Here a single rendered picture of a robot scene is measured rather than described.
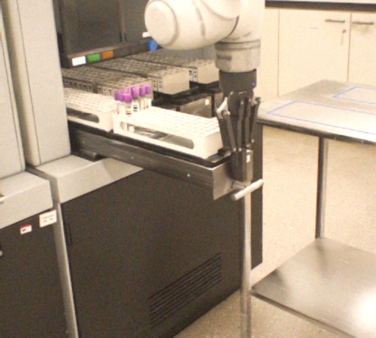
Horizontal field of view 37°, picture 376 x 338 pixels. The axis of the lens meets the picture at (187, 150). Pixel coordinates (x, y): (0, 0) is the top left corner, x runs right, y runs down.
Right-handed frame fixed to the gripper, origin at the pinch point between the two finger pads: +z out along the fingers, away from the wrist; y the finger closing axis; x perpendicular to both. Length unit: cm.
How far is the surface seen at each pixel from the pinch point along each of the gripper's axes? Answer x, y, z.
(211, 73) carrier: -47, -46, -5
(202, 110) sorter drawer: -39, -33, 3
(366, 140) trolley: 16.4, -24.1, -1.7
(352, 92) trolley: -5, -59, -2
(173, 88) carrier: -47, -29, -4
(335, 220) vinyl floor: -44, -128, 80
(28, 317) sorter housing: -40, 32, 38
